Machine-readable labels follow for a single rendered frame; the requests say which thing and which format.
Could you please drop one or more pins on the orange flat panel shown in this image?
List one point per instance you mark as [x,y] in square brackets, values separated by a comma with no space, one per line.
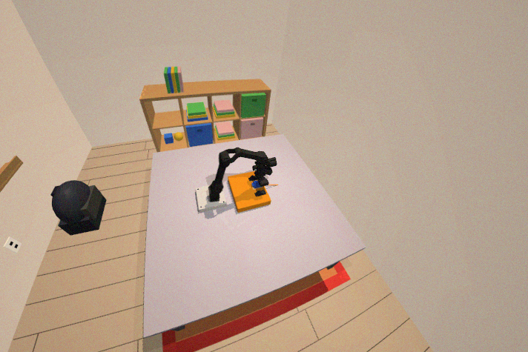
[245,196]

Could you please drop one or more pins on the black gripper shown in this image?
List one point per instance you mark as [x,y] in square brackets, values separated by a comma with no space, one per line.
[260,176]

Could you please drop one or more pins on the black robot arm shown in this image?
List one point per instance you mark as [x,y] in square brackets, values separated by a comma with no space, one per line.
[262,163]

